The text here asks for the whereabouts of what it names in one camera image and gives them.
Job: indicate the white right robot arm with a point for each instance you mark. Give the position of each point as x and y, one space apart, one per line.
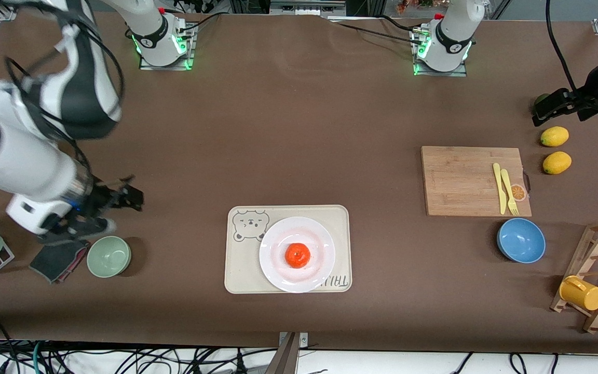
18 161

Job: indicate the white round plate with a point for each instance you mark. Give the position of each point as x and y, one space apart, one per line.
278 270

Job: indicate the metal frame bar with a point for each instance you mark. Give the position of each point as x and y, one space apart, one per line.
304 8

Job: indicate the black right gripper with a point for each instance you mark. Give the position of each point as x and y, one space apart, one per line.
103 196

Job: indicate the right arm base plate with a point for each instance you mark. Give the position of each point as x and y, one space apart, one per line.
189 57

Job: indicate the orange mandarin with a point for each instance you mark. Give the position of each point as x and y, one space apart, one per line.
297 255

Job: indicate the pale green bowl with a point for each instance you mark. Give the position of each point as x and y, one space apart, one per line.
108 257

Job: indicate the metal table clamp bracket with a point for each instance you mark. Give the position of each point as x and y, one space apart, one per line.
288 358

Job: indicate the toy orange slice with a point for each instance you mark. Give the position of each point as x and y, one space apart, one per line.
519 194

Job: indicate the green lime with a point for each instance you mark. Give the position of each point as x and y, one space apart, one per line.
540 98

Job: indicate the wooden peg drying rack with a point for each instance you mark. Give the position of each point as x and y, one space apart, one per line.
584 259

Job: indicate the bamboo cutting board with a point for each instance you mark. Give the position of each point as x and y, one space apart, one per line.
460 182

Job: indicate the dark folded cloth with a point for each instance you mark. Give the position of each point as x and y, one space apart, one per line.
55 262

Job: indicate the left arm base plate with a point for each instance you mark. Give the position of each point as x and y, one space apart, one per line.
442 74

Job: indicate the blue bowl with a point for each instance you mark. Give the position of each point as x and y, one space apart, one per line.
521 240

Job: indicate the cream bear print tray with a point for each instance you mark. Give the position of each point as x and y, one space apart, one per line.
244 259

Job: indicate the yellow plastic knife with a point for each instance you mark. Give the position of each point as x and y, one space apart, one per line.
500 192

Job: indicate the yellow plastic fork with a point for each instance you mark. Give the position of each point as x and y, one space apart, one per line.
507 187

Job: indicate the yellow lemon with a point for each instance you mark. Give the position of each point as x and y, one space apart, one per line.
557 162
554 136

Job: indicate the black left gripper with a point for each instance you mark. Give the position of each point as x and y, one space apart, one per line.
585 99

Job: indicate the yellow plastic mug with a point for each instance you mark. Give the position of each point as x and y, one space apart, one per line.
584 296

